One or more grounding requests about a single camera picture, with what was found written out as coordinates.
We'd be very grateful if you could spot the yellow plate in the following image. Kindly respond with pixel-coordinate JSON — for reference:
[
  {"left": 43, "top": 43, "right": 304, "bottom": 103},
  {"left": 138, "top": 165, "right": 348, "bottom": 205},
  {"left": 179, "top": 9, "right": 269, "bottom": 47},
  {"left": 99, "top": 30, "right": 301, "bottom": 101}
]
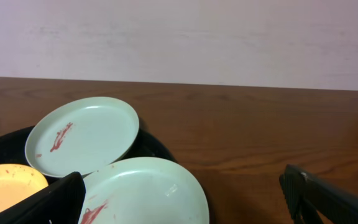
[{"left": 0, "top": 164, "right": 48, "bottom": 213}]

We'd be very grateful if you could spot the far mint green plate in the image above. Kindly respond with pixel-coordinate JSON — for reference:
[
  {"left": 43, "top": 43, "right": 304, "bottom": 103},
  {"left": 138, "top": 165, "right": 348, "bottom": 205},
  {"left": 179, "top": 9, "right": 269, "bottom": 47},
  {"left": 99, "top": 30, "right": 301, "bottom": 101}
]
[{"left": 24, "top": 96, "right": 140, "bottom": 178}]

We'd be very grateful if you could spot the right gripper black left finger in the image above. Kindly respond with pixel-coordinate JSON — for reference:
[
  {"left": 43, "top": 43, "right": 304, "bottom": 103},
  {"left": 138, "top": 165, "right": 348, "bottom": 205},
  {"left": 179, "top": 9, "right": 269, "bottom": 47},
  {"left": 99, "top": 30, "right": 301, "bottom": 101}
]
[{"left": 0, "top": 172, "right": 86, "bottom": 224}]

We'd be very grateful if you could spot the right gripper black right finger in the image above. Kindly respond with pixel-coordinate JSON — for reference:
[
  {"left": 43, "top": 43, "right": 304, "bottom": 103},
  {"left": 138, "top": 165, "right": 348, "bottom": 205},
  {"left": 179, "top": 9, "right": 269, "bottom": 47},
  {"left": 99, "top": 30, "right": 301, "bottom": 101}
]
[{"left": 279, "top": 164, "right": 358, "bottom": 224}]

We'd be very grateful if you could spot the near mint green plate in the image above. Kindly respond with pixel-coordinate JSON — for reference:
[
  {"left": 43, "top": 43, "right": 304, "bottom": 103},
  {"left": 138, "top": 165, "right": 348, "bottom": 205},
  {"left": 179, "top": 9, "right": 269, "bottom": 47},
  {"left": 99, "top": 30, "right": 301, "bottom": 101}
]
[{"left": 78, "top": 157, "right": 210, "bottom": 224}]

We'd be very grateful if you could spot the mint green plate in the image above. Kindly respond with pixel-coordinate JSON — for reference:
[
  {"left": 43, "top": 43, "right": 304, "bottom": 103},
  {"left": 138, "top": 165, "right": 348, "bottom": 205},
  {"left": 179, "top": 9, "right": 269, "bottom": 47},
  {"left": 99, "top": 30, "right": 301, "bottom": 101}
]
[
  {"left": 24, "top": 96, "right": 140, "bottom": 178},
  {"left": 78, "top": 157, "right": 210, "bottom": 224}
]

